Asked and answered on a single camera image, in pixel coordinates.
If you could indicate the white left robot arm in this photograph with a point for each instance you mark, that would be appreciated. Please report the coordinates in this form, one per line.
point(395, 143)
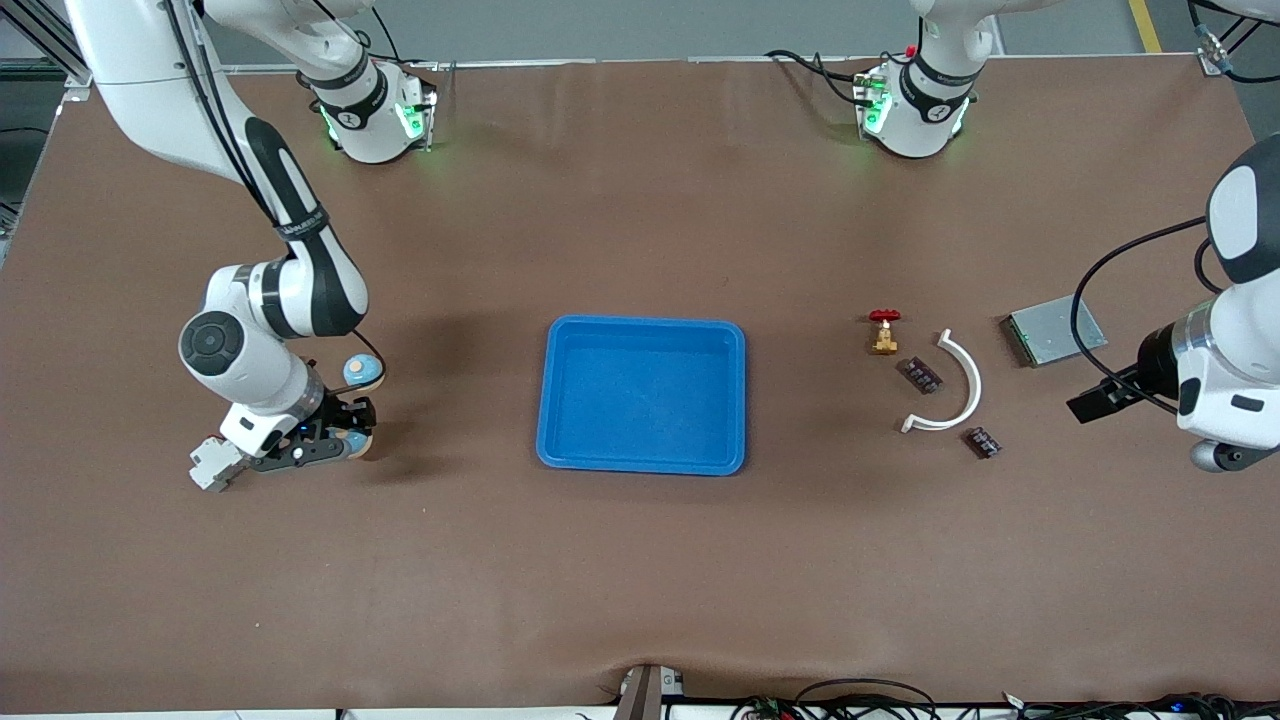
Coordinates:
point(1240, 380)

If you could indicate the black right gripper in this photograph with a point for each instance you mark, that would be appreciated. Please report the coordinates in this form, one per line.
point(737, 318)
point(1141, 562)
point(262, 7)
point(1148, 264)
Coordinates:
point(342, 410)

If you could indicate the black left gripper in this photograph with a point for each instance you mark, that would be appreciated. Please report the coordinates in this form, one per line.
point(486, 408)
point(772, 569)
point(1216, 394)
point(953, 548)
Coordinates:
point(1156, 363)

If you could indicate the grey metal table bracket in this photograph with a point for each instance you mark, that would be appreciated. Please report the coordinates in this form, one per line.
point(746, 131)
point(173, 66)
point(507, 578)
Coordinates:
point(648, 700)

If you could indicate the white curved pipe clamp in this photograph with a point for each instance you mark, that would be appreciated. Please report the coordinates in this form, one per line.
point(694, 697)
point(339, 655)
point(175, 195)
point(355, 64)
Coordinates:
point(976, 388)

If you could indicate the blue plastic tray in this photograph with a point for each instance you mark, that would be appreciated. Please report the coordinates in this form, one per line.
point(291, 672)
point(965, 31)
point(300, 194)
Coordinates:
point(640, 395)

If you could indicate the blue bell beige button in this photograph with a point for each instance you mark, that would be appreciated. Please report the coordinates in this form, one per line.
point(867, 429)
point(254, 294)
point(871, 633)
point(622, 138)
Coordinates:
point(362, 372)
point(357, 440)

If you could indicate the white circuit breaker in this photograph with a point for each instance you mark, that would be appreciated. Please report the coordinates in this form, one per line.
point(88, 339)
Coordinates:
point(210, 472)

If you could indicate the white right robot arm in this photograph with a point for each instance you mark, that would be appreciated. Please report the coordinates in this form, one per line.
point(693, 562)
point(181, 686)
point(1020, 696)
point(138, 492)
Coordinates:
point(255, 375)

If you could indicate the grey metal plate green edge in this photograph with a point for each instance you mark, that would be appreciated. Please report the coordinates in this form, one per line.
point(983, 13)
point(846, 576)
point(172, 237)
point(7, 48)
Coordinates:
point(1050, 330)

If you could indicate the aluminium frame profile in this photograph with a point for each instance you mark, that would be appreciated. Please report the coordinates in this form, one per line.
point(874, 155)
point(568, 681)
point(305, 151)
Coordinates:
point(80, 75)

